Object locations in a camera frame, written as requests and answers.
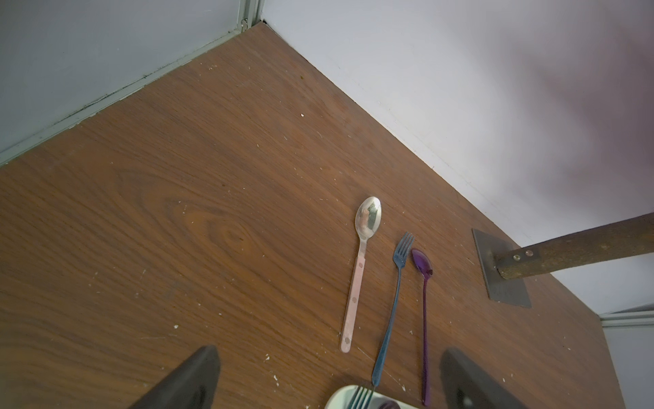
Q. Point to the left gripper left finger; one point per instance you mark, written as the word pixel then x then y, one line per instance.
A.
pixel 190 385

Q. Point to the white square tray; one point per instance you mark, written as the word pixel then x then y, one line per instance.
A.
pixel 341 398

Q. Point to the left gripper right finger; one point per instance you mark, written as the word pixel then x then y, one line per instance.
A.
pixel 468 385

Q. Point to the dark square tree base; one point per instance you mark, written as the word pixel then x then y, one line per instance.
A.
pixel 500 290

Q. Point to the blue fork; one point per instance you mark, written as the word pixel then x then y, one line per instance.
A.
pixel 400 257

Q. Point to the silver spoon pink handle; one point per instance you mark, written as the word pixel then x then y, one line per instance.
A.
pixel 367 222

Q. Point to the purple spoon thin handle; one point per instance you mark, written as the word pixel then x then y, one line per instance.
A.
pixel 424 267

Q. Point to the pink cherry blossom tree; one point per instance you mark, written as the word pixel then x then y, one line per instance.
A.
pixel 628 238

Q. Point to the dark purple spoon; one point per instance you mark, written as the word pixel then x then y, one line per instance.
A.
pixel 390 404

